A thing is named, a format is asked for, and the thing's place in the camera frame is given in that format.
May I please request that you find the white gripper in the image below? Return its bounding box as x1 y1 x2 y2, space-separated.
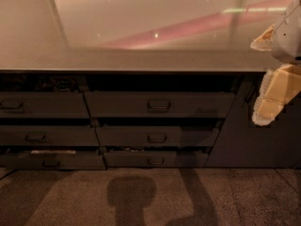
250 0 301 126

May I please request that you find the dark drawer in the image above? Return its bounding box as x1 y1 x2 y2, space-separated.
0 151 106 170
96 126 219 148
84 91 235 118
0 126 99 146
0 92 88 119
103 151 209 168

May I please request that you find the dark round item in drawer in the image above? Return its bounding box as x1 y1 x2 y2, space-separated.
51 77 76 92

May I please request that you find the white flat item in drawer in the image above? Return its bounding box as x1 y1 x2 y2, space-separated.
31 150 76 154

